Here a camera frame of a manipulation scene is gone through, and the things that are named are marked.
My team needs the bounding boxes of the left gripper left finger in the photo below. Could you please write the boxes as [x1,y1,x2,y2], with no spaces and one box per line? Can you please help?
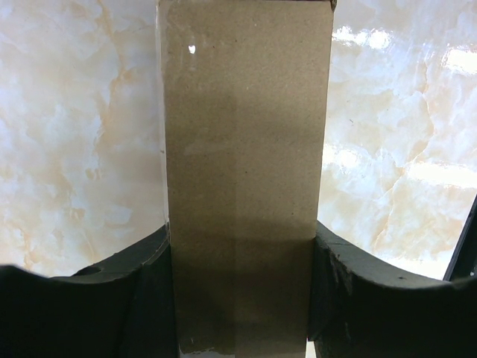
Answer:
[1,225,178,357]

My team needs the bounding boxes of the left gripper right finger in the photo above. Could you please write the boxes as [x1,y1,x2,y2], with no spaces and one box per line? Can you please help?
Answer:
[308,223,476,357]

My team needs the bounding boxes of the brown cardboard express box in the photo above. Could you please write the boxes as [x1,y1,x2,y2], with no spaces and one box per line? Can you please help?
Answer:
[157,1,336,357]

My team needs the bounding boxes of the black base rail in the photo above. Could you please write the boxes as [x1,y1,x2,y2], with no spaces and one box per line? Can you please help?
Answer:
[443,198,477,281]

